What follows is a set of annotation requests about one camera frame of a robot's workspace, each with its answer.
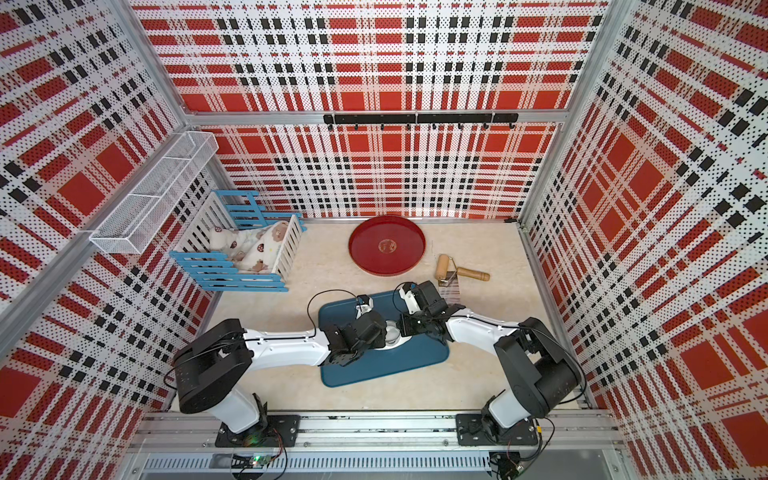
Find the teal plastic tray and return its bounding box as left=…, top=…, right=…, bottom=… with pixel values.
left=317, top=299, right=450, bottom=388

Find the white dough piece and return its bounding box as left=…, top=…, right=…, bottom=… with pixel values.
left=382, top=320, right=411, bottom=350

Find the wooden rolling pin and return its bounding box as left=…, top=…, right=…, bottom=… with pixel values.
left=435, top=254, right=491, bottom=286

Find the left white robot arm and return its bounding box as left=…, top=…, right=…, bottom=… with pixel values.
left=171, top=310, right=387, bottom=446

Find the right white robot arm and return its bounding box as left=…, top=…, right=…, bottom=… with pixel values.
left=396, top=281, right=586, bottom=445

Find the round red tray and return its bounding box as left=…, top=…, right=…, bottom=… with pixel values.
left=348, top=215, right=427, bottom=277

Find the baby doll in crib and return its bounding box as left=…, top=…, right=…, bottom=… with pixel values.
left=208, top=221, right=289, bottom=274

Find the green circuit board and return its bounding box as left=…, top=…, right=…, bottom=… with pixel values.
left=230, top=454, right=273, bottom=471

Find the blue white toy crib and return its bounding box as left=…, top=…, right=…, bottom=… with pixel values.
left=170, top=190, right=306, bottom=293

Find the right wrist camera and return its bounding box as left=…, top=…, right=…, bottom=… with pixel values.
left=397, top=282, right=421, bottom=315

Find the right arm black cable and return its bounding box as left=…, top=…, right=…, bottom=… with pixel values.
left=392, top=281, right=589, bottom=463

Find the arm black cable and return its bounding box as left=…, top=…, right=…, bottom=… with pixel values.
left=392, top=281, right=589, bottom=463
left=163, top=289, right=361, bottom=391

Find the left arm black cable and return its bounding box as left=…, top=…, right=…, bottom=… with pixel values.
left=163, top=289, right=361, bottom=391

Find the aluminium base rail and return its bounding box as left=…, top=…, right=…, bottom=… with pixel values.
left=119, top=410, right=632, bottom=479

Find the black wall hook rail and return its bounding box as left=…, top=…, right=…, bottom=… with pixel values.
left=323, top=113, right=520, bottom=127

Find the white wire mesh basket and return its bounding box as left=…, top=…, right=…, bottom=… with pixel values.
left=89, top=131, right=218, bottom=254

